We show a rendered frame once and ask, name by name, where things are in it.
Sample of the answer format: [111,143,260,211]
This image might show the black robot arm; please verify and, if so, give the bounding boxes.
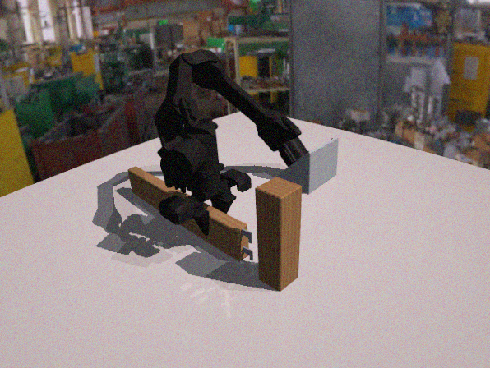
[154,49,307,193]

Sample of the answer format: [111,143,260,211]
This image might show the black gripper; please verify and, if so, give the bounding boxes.
[159,158,252,236]

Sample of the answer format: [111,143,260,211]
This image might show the wooden post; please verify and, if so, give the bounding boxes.
[255,177,302,291]

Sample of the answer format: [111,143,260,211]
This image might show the wooden side rail with metal hooks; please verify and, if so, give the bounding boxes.
[128,166,253,262]

